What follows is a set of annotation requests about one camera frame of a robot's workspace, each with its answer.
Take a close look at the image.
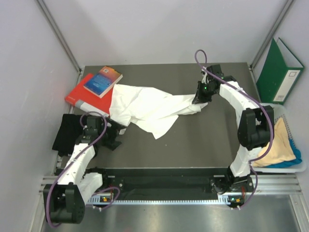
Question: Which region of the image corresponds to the small blue orange book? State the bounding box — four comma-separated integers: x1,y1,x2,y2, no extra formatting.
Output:
84,66,123,98

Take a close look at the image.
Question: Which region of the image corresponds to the teal blue t-shirt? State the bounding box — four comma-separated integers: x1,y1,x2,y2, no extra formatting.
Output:
266,139,302,168

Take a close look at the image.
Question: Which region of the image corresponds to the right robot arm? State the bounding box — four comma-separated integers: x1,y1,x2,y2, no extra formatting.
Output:
192,65,274,192

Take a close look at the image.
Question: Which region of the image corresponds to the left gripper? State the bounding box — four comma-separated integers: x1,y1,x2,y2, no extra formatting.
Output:
98,117,127,150

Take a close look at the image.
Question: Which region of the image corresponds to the green lever arch binder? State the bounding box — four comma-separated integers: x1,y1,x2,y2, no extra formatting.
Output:
256,38,305,105

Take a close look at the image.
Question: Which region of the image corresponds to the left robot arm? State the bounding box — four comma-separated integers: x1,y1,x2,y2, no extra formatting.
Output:
43,112,126,228

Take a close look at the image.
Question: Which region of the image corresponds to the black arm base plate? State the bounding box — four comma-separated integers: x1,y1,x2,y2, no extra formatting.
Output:
98,175,252,194

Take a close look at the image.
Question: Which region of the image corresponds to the peach orange t-shirt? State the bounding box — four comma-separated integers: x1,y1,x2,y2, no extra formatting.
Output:
253,117,296,167

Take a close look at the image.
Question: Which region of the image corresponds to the large red book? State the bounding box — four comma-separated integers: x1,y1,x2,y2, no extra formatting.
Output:
65,73,113,116

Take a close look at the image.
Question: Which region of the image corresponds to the grey slotted cable duct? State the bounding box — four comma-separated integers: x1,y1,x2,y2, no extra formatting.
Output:
86,194,244,205

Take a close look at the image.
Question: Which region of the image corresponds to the folded black t-shirt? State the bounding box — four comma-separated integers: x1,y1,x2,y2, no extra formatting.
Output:
52,114,83,157

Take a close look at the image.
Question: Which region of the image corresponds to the white flower print t-shirt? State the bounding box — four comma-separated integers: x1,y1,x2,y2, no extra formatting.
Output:
109,84,207,139

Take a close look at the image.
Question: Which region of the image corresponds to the white plastic basket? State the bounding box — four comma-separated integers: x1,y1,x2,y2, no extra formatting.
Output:
253,103,307,174

